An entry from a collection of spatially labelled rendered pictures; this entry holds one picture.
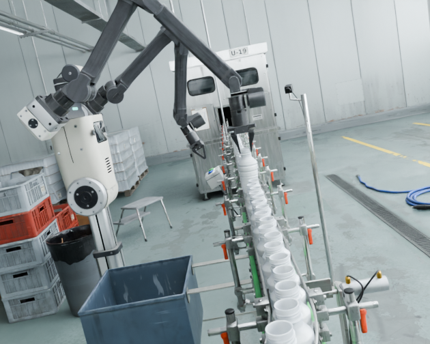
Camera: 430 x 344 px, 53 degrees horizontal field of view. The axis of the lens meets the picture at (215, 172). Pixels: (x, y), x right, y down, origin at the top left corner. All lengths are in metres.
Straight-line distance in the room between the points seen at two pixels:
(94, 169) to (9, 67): 11.47
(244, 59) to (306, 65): 5.85
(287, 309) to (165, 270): 0.95
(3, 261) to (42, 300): 0.45
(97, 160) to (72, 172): 0.11
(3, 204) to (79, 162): 2.07
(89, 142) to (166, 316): 0.76
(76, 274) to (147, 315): 2.26
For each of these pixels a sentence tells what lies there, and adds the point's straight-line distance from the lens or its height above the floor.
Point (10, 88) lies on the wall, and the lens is 13.12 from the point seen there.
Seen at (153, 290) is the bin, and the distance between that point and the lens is 1.61.
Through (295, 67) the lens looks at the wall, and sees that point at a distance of 11.97.
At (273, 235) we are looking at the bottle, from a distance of 0.94.
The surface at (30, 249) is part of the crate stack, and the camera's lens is 3.80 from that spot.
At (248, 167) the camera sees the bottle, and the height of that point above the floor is 1.21.
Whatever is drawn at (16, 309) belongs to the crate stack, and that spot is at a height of 0.11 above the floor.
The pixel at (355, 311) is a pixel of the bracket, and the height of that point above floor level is 1.08.
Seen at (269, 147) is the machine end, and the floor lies 0.62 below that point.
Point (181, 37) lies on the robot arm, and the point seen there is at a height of 1.69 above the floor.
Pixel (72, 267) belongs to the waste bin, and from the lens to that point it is 3.51.
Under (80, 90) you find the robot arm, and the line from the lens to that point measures 1.55.
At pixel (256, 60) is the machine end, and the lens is 6.31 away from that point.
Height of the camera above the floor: 1.47
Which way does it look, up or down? 10 degrees down
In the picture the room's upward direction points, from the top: 11 degrees counter-clockwise
